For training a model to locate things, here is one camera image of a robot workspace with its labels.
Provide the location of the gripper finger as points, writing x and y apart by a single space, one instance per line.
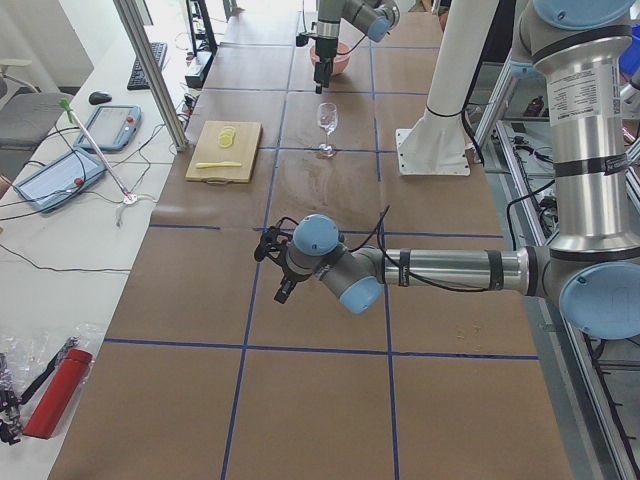
326 73
281 295
319 76
287 287

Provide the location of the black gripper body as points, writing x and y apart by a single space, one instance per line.
291 276
325 50

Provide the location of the clear wine glass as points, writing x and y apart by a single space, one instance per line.
327 121

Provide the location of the pink bowl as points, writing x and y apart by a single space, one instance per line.
340 62

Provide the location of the lemon slice three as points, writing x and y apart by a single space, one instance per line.
226 138

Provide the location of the lemon slice two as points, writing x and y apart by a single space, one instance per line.
227 134

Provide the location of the lemon slice four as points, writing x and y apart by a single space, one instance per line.
225 143

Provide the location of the bamboo cutting board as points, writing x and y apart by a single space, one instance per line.
244 150

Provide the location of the yellow plastic knife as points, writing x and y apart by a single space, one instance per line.
222 164

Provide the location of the far blue teach pendant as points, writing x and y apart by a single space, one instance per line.
113 127

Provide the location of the blue teach pendant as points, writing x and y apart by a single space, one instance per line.
113 127
60 180

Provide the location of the red cylinder bottle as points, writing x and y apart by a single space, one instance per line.
58 394

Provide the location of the black computer mouse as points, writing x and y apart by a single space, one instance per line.
99 98

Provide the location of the near blue teach pendant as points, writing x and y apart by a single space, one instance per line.
60 180

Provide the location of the metal rod green tip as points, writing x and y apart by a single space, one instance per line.
129 197

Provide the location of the grey office chair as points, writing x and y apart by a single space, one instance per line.
26 118

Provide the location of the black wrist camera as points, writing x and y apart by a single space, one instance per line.
272 245
303 38

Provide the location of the white column mount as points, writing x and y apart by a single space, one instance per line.
436 145

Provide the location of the aluminium frame post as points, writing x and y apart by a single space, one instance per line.
134 27

